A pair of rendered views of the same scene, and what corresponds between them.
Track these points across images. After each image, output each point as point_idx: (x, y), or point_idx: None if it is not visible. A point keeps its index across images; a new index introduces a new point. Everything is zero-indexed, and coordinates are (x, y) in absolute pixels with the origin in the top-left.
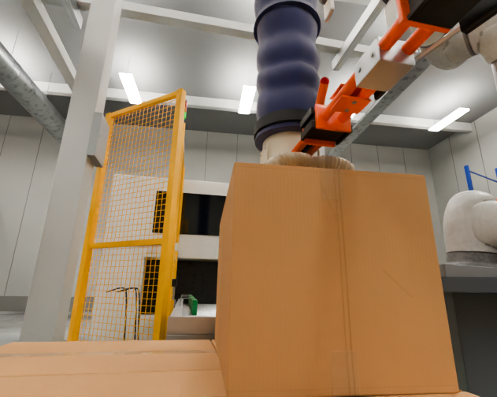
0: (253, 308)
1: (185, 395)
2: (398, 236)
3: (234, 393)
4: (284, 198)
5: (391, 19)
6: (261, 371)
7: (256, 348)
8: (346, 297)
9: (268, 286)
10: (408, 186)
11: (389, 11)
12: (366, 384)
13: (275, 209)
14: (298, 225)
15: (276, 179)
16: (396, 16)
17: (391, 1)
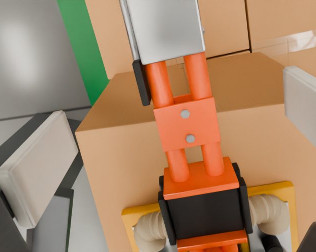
0: (259, 63)
1: (285, 57)
2: (131, 98)
3: (257, 52)
4: (256, 91)
5: (60, 148)
6: (243, 57)
7: (249, 59)
8: (186, 76)
9: (251, 68)
10: (103, 121)
11: (46, 170)
12: (175, 65)
13: (263, 86)
14: (234, 86)
15: (273, 96)
16: (54, 120)
17: (26, 168)
